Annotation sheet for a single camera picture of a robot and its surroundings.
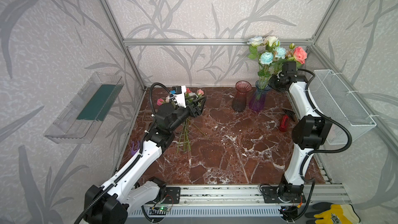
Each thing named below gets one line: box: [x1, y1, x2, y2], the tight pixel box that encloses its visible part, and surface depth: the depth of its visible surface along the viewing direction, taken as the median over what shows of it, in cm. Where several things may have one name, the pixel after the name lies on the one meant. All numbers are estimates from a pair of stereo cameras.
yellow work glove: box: [305, 202, 362, 224], surface depth 69 cm
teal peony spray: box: [258, 46, 287, 90], surface depth 85 cm
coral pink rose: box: [293, 46, 308, 65], surface depth 75 cm
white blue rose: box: [246, 36, 263, 62], surface depth 88 cm
